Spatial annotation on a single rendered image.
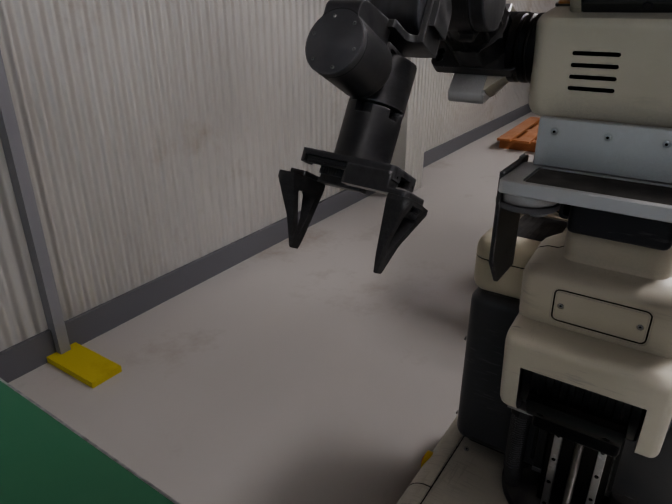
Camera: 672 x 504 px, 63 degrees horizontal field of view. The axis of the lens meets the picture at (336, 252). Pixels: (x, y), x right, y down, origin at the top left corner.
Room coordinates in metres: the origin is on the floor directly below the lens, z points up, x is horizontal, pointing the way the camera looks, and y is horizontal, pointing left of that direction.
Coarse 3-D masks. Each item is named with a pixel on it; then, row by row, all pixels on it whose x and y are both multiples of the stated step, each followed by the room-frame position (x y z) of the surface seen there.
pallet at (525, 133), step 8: (528, 120) 5.90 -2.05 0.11; (536, 120) 5.90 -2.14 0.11; (512, 128) 5.48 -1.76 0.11; (520, 128) 5.48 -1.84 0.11; (528, 128) 5.57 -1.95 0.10; (536, 128) 5.48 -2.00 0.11; (504, 136) 5.12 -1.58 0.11; (512, 136) 5.12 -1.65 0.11; (520, 136) 5.50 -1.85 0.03; (528, 136) 5.12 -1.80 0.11; (536, 136) 5.13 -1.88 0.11; (504, 144) 5.11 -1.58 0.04; (512, 144) 5.08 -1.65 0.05; (520, 144) 5.04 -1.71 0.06; (528, 144) 5.00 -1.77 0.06
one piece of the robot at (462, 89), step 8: (456, 80) 0.78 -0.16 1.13; (464, 80) 0.77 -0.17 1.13; (472, 80) 0.77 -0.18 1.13; (480, 80) 0.76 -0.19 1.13; (456, 88) 0.77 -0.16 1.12; (464, 88) 0.77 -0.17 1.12; (472, 88) 0.76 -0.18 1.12; (480, 88) 0.75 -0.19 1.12; (448, 96) 0.78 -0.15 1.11; (456, 96) 0.77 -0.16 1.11; (464, 96) 0.76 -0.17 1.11; (472, 96) 0.76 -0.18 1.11; (480, 96) 0.75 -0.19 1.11; (488, 96) 0.77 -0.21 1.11
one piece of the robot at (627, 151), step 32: (544, 128) 0.67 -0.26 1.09; (576, 128) 0.65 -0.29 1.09; (608, 128) 0.64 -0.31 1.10; (640, 128) 0.62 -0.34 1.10; (544, 160) 0.67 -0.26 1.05; (576, 160) 0.65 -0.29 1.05; (608, 160) 0.63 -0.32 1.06; (640, 160) 0.61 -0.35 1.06; (512, 192) 0.60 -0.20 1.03; (544, 192) 0.58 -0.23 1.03; (576, 192) 0.57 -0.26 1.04; (608, 192) 0.57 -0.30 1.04; (640, 192) 0.57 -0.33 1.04; (512, 224) 0.69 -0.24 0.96; (576, 224) 0.65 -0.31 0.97; (608, 224) 0.63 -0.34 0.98; (640, 224) 0.61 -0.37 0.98; (512, 256) 0.71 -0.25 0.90
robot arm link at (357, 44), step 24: (336, 0) 0.51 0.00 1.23; (360, 0) 0.50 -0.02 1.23; (432, 0) 0.56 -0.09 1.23; (336, 24) 0.50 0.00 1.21; (360, 24) 0.48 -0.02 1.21; (384, 24) 0.53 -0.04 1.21; (432, 24) 0.55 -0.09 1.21; (312, 48) 0.50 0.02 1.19; (336, 48) 0.49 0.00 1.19; (360, 48) 0.47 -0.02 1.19; (384, 48) 0.51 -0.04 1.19; (408, 48) 0.56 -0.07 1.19; (432, 48) 0.56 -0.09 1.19; (336, 72) 0.48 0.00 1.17; (360, 72) 0.49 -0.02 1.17; (384, 72) 0.51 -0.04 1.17; (360, 96) 0.52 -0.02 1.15
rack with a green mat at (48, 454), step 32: (0, 384) 0.35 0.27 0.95; (0, 416) 0.32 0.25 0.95; (32, 416) 0.32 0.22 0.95; (0, 448) 0.28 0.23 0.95; (32, 448) 0.28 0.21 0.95; (64, 448) 0.28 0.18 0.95; (96, 448) 0.29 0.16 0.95; (0, 480) 0.26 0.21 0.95; (32, 480) 0.26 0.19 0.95; (64, 480) 0.26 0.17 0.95; (96, 480) 0.26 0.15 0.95; (128, 480) 0.26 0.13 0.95
